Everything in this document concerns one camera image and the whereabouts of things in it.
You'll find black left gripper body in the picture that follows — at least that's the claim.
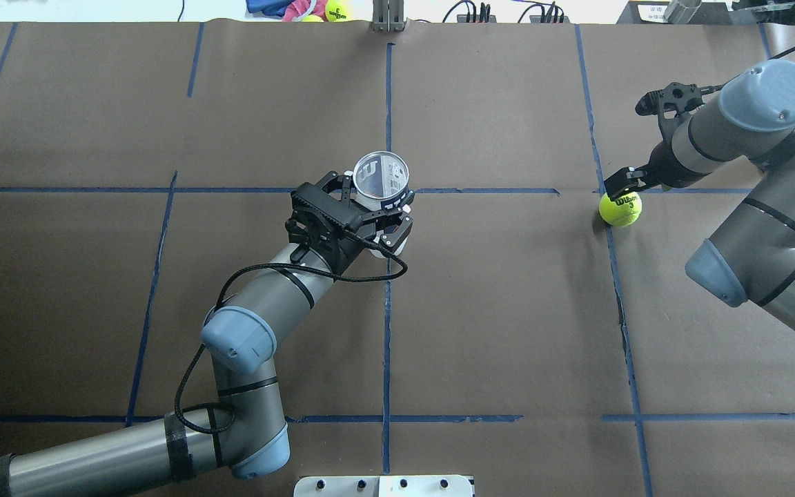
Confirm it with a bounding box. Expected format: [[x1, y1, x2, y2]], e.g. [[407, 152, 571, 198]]
[[285, 182, 398, 274]]

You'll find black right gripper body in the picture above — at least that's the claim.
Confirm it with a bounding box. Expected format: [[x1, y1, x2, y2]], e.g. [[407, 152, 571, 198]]
[[640, 142, 688, 190]]

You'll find yellow tennis ball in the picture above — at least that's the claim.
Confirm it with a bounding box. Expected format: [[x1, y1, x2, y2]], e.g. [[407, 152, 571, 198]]
[[598, 192, 642, 227]]

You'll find clear tennis ball can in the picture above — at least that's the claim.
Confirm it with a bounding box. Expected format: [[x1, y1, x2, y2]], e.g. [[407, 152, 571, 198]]
[[351, 150, 411, 255]]

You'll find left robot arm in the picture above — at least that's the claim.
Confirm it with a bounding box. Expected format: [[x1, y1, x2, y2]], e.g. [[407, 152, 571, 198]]
[[0, 170, 413, 496]]

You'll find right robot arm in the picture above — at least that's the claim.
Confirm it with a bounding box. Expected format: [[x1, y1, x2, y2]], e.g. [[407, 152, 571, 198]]
[[605, 59, 795, 331]]

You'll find spare tennis ball on desk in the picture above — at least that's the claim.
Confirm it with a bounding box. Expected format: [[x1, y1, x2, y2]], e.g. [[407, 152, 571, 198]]
[[324, 0, 354, 22]]

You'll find small metal cup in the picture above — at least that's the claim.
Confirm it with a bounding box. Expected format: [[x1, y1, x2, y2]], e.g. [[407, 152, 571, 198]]
[[663, 0, 703, 25]]

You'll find pink cloth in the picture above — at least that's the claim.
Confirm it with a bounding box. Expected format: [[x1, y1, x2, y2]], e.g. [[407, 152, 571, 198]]
[[283, 0, 327, 22]]

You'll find black orange connector block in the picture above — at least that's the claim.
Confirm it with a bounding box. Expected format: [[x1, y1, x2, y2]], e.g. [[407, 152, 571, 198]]
[[441, 1, 498, 24], [517, 1, 570, 24]]

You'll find blue cloth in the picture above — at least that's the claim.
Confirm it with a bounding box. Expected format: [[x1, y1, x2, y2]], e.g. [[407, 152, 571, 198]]
[[245, 0, 293, 18]]

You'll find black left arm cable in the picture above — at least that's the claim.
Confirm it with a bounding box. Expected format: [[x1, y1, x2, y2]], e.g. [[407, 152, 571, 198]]
[[174, 232, 409, 436]]

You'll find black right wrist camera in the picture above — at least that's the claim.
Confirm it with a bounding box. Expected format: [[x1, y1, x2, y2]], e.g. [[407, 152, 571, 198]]
[[634, 82, 704, 142]]

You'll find aluminium frame post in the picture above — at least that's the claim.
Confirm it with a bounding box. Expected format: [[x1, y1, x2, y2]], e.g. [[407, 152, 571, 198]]
[[371, 0, 406, 32]]

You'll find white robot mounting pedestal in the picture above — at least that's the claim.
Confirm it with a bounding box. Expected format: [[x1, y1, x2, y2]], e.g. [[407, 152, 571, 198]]
[[293, 474, 476, 496]]

